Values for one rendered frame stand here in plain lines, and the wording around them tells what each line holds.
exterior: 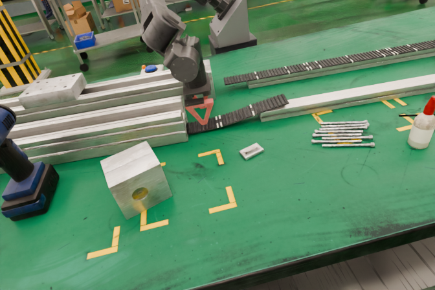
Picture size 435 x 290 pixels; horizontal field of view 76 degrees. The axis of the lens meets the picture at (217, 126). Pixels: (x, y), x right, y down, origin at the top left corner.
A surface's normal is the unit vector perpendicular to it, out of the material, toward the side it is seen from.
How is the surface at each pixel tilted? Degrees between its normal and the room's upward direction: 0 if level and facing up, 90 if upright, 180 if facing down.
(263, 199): 0
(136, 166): 0
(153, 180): 90
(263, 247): 0
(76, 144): 90
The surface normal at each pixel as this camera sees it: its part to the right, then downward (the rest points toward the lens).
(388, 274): -0.15, -0.80
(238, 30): 0.19, 0.55
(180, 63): -0.02, 0.59
